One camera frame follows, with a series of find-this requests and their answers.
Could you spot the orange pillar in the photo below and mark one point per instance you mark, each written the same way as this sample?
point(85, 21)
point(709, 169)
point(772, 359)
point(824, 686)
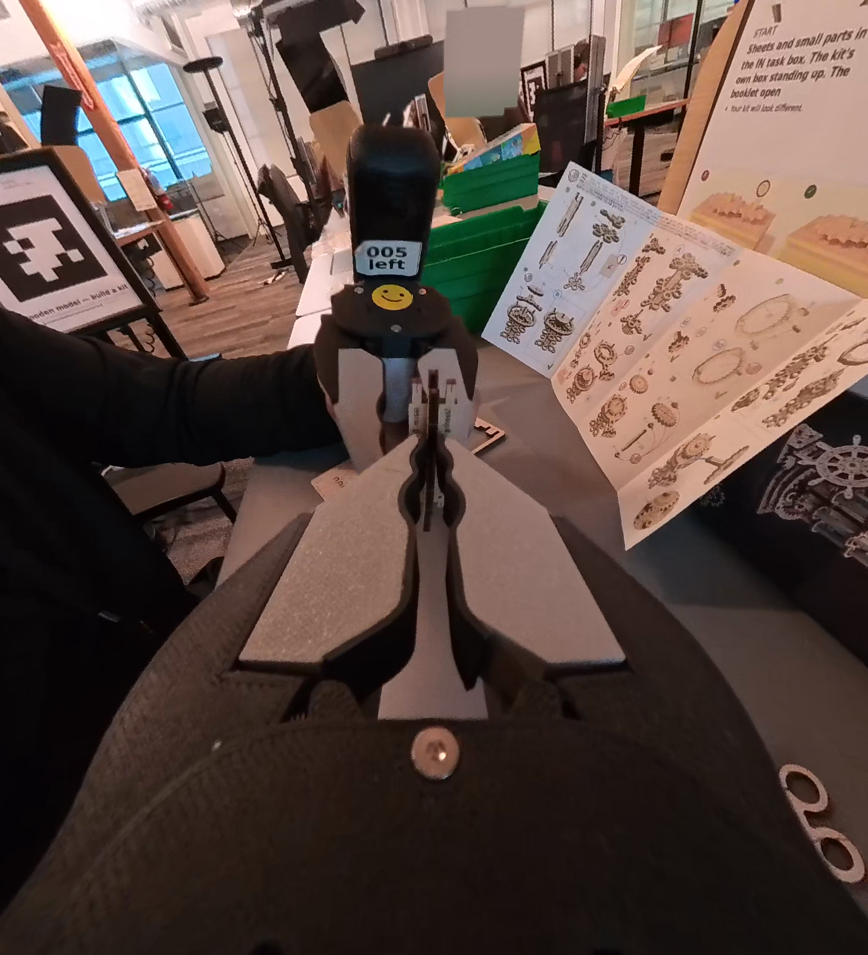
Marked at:
point(105, 127)

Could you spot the person's black-clothed torso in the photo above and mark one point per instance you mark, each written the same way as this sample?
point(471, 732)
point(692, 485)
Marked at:
point(46, 671)

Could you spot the ringed wooden flower part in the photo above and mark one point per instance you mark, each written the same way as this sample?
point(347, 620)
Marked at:
point(840, 858)

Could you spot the flat wooden frame piece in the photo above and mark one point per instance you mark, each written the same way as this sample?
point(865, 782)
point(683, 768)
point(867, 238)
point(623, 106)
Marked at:
point(490, 440)

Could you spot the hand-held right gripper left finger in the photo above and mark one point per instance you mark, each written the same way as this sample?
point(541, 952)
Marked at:
point(314, 597)

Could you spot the framed marker tag sign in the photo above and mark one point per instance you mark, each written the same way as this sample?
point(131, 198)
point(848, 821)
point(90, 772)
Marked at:
point(31, 239)

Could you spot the black office chair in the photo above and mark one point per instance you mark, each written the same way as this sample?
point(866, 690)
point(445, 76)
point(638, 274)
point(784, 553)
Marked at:
point(292, 216)

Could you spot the green-edged desk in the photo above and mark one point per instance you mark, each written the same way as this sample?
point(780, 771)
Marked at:
point(650, 112)

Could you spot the black studio light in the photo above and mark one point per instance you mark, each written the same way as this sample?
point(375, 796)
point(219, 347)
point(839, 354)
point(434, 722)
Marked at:
point(314, 52)

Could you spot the person's left forearm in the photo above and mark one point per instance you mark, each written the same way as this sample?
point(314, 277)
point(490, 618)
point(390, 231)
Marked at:
point(143, 403)

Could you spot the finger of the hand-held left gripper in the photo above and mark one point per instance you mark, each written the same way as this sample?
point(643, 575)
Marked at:
point(450, 367)
point(360, 403)

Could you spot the pale wooden slotted model part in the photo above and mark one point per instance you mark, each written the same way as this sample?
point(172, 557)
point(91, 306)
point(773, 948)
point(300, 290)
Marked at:
point(452, 418)

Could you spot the instruction poster board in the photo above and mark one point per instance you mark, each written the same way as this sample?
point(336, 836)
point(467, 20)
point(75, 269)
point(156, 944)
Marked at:
point(799, 134)

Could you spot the black floor lamp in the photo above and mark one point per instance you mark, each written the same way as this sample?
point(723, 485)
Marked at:
point(225, 149)

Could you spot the black model kit box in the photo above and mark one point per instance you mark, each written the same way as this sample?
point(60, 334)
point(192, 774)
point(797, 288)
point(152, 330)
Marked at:
point(814, 537)

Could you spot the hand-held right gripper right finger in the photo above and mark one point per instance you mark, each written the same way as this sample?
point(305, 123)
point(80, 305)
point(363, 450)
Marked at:
point(531, 597)

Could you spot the folded assembly instruction booklet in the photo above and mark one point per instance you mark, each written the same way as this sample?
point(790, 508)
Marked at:
point(702, 358)

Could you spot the black monitor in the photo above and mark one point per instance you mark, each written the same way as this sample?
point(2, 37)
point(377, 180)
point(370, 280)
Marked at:
point(564, 127)

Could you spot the green plastic bin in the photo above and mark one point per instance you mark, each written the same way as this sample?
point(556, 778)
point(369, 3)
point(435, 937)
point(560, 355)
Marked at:
point(490, 183)
point(478, 261)

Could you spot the small white card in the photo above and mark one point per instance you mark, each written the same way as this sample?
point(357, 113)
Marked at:
point(333, 485)

